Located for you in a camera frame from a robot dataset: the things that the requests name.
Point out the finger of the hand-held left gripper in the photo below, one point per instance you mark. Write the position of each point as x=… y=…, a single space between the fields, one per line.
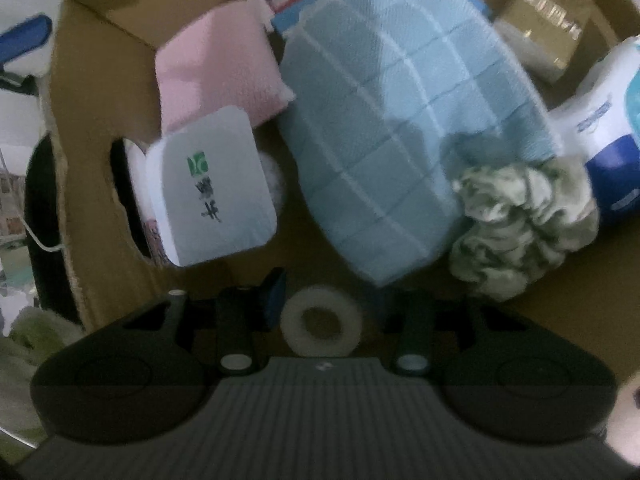
x=30 y=27

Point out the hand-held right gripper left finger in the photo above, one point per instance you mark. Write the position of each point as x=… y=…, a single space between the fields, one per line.
x=274 y=300

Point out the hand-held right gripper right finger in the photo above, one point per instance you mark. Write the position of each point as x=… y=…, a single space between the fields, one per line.
x=415 y=320

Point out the white tape roll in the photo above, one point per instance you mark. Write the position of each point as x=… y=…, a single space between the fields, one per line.
x=345 y=340

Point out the cardboard box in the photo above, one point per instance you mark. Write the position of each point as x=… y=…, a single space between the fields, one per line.
x=100 y=85

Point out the white packet with green label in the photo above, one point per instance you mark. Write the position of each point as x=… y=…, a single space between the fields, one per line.
x=210 y=195

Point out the green white scrunchie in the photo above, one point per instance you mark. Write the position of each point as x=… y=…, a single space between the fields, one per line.
x=520 y=230

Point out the pink towel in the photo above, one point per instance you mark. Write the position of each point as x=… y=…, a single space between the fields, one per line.
x=210 y=70

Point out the blue checked towel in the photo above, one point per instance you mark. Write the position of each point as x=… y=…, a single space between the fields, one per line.
x=390 y=135

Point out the teal blue tissue pack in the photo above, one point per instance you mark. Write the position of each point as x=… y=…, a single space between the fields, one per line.
x=610 y=125

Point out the gold box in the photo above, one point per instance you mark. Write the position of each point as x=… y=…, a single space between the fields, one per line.
x=545 y=25

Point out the black bag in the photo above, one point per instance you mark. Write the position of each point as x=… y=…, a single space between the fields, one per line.
x=45 y=280

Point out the pale green fluffy mat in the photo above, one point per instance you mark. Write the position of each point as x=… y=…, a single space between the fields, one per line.
x=25 y=360

